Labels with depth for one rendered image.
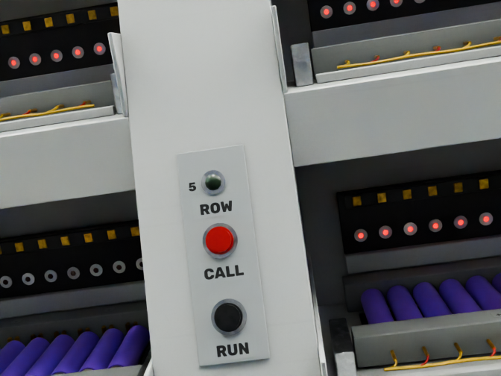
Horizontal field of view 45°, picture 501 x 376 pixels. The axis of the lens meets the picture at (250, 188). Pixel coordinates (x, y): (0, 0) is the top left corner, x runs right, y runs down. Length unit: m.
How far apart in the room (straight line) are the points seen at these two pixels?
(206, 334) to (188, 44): 0.17
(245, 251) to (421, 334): 0.14
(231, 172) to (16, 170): 0.14
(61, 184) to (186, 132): 0.09
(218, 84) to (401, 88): 0.11
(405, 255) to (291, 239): 0.19
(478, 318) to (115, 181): 0.25
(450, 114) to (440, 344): 0.15
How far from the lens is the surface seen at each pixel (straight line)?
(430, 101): 0.37
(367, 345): 0.41
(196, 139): 0.36
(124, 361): 0.44
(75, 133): 0.38
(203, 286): 0.34
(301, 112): 0.36
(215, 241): 0.34
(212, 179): 0.34
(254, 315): 0.34
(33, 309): 0.57
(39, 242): 0.55
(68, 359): 0.47
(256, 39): 0.37
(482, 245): 0.53
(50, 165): 0.39
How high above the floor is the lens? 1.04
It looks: 9 degrees up
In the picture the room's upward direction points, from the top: 7 degrees counter-clockwise
